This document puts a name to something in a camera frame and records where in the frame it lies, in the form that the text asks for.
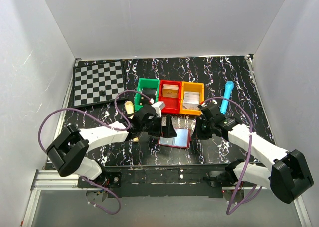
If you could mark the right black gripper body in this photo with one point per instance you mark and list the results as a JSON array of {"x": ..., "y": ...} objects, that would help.
[{"x": 203, "y": 127}]

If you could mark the black and grey chessboard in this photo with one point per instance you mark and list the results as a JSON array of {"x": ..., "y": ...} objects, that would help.
[{"x": 89, "y": 80}]

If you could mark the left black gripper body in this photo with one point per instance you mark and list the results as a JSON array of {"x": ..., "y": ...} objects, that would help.
[{"x": 157, "y": 125}]

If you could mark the blue toy microphone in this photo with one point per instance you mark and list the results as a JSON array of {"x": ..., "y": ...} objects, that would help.
[{"x": 227, "y": 93}]

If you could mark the red leather card holder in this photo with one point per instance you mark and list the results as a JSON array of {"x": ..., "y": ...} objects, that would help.
[{"x": 182, "y": 141}]

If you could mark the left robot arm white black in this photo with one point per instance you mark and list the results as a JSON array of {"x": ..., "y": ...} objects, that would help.
[{"x": 68, "y": 151}]

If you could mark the wooden rolling pin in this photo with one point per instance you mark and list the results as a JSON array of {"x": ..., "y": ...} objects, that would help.
[{"x": 129, "y": 107}]

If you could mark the green plastic bin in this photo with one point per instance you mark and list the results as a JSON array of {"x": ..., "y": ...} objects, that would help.
[{"x": 148, "y": 87}]

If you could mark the red plastic bin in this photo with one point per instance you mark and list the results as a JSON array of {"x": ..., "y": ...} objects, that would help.
[{"x": 172, "y": 105}]

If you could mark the brown card stack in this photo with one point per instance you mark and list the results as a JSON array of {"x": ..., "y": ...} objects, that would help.
[{"x": 170, "y": 91}]

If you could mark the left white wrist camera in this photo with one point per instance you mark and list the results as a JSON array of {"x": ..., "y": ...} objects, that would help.
[{"x": 158, "y": 106}]

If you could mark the white card stack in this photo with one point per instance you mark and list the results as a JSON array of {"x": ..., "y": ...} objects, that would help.
[{"x": 191, "y": 100}]

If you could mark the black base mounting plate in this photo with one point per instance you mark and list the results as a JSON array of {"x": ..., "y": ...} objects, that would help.
[{"x": 165, "y": 180}]

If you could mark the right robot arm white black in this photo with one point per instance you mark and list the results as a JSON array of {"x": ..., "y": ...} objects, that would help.
[{"x": 285, "y": 173}]

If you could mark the black card in green bin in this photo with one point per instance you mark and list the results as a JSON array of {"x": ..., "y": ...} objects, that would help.
[{"x": 150, "y": 92}]

